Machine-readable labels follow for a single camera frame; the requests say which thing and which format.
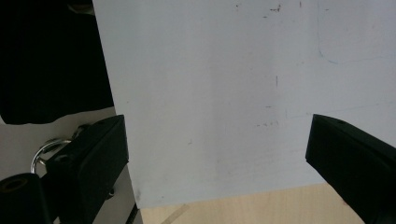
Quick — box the chrome metal ring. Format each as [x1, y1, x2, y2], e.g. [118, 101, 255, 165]
[30, 124, 92, 175]

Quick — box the white table sheet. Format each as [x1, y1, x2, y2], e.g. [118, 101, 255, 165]
[92, 0, 396, 210]

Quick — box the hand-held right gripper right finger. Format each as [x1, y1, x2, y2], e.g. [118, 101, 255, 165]
[304, 113, 396, 224]

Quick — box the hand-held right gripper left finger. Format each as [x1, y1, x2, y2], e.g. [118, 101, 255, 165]
[46, 114, 130, 224]

